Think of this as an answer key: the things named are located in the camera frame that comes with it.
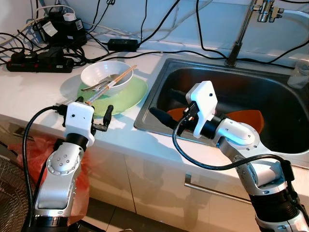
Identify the clear plastic cup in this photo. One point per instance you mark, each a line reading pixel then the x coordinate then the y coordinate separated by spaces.
pixel 298 77

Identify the metal faucet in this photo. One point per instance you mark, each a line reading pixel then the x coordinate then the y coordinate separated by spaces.
pixel 239 43

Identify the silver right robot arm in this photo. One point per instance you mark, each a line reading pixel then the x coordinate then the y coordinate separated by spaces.
pixel 236 135

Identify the white bowl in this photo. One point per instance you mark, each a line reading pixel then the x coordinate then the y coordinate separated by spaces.
pixel 101 72

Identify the black power adapter brick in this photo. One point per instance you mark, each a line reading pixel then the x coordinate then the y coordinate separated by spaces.
pixel 123 45

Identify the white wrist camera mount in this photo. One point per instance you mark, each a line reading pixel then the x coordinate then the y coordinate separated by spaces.
pixel 203 99
pixel 78 118

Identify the black charger box with labels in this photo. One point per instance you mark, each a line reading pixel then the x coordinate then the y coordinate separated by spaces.
pixel 63 31

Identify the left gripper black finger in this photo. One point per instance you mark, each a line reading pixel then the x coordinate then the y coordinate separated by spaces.
pixel 78 99
pixel 108 115

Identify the stainless steel sink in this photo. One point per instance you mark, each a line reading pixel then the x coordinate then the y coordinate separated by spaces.
pixel 251 92

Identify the red plastic bag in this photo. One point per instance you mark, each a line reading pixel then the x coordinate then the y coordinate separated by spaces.
pixel 38 147

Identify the white kitchen cabinet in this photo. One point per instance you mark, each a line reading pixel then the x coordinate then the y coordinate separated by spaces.
pixel 145 188

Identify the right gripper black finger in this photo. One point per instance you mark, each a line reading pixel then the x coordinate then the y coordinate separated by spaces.
pixel 177 95
pixel 164 118

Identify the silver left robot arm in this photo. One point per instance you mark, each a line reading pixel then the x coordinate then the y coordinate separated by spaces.
pixel 63 164

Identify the light green plate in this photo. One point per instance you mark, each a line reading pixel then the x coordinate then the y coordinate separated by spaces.
pixel 130 96

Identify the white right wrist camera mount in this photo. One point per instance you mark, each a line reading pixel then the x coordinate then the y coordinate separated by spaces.
pixel 203 99

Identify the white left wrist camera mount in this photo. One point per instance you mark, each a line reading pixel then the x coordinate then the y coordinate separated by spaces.
pixel 78 118

